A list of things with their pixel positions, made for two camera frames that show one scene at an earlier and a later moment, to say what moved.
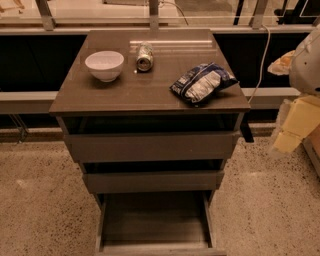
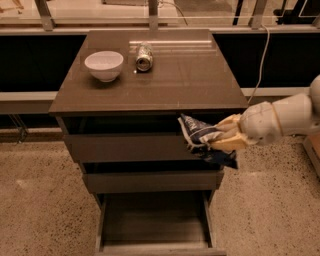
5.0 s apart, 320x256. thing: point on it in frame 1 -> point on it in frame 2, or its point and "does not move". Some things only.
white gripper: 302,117 -> 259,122
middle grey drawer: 194,176 does not move
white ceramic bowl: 105,65 does not move
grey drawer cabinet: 152,116 does not move
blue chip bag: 200,83 -> 192,129
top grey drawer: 154,137 does not move
